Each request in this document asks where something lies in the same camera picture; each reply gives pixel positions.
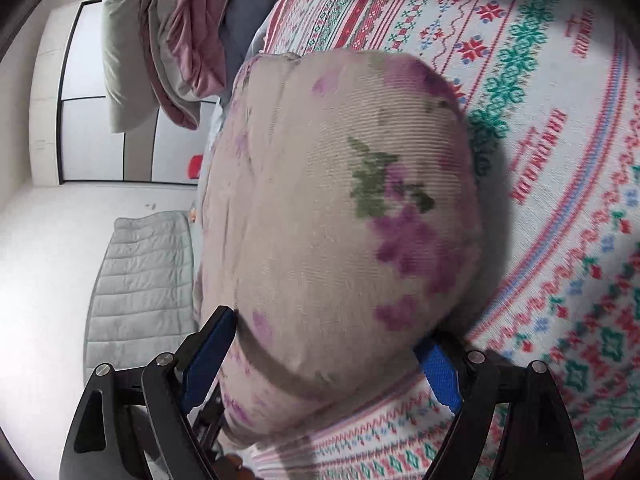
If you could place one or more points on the blue-grey pillow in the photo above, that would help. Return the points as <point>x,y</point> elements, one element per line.
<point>245,10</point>

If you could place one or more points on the floral padded jacket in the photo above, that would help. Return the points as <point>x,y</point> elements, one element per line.
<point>340,220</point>

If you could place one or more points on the folded pink quilt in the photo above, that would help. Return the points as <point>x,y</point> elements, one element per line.
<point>185,35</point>

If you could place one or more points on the patterned knit blanket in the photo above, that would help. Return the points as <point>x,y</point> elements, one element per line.
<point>560,150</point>

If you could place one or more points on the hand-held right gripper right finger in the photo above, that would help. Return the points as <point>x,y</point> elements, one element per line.
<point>442,372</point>

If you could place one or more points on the grey quilted headboard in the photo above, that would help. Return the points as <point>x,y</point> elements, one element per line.
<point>140,285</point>

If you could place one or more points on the small red object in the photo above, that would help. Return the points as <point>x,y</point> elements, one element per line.
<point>195,166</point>

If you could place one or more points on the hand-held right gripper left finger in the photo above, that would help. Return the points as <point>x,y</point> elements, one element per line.
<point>207,355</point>

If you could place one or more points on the white sliding-door wardrobe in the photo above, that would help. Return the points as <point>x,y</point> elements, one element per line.
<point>90,125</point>

